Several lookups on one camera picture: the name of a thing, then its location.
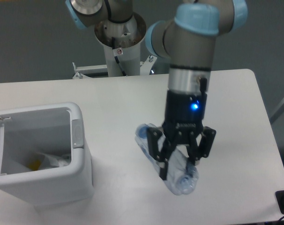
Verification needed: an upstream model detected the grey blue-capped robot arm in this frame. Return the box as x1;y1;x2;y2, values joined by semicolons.
66;0;248;180

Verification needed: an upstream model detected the clear blue plastic bottle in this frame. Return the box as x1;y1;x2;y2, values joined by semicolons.
135;124;199;195

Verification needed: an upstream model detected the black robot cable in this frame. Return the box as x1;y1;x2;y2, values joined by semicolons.
111;37;128;77

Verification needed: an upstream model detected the white paper carton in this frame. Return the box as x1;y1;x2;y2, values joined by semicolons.
38;153;71;170

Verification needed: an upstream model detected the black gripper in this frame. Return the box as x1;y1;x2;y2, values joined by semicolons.
146;68;216;180

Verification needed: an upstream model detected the white open trash can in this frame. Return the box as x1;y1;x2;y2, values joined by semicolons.
0;102;94;205

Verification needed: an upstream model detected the white metal base frame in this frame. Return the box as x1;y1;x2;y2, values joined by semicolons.
72;55;169;79

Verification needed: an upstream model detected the yellow trash item in bin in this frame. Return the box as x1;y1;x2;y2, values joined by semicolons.
27;159;43;171

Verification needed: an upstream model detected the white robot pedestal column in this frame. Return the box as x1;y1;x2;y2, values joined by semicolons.
94;13;146;77

